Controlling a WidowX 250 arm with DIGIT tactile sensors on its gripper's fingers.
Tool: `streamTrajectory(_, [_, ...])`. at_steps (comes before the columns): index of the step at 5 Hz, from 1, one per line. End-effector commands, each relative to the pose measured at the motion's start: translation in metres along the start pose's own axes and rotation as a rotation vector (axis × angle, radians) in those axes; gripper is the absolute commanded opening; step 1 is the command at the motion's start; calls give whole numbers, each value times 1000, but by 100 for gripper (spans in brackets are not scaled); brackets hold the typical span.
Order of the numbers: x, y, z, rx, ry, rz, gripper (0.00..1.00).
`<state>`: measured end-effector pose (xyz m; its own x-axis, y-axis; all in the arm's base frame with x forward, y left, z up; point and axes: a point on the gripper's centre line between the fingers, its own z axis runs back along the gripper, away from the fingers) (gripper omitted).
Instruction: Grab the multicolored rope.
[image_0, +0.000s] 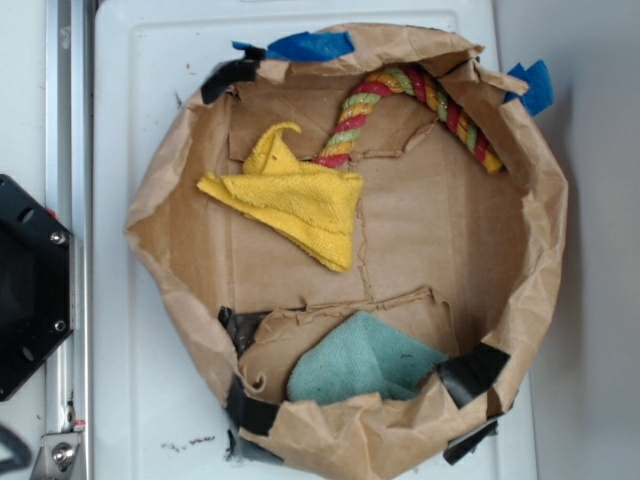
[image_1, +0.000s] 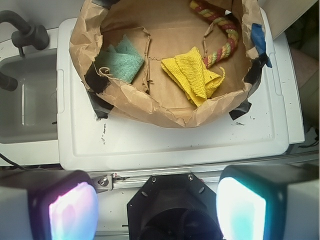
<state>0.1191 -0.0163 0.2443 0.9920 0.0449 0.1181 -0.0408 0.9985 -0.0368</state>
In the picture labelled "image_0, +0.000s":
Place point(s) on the teal microfiber cloth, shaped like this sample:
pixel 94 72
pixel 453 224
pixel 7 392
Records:
pixel 362 355

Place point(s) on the aluminium extrusion rail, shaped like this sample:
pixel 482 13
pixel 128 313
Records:
pixel 69 113

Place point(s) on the blue tape piece right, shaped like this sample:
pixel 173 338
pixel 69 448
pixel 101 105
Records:
pixel 539 95

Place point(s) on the blue tape piece left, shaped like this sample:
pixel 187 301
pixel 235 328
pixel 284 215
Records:
pixel 303 47

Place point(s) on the brown paper bag bin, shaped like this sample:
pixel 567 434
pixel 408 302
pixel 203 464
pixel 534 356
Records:
pixel 458 241

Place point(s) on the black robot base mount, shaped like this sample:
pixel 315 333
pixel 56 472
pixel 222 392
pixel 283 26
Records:
pixel 35 286

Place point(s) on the metal corner bracket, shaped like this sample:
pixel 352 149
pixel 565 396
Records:
pixel 57 456

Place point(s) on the blue tape piece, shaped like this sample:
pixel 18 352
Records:
pixel 539 95
pixel 303 47

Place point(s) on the yellow microfiber cloth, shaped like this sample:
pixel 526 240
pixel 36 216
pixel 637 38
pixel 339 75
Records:
pixel 309 204

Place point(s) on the white plastic tray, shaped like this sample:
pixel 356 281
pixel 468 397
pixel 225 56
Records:
pixel 153 415

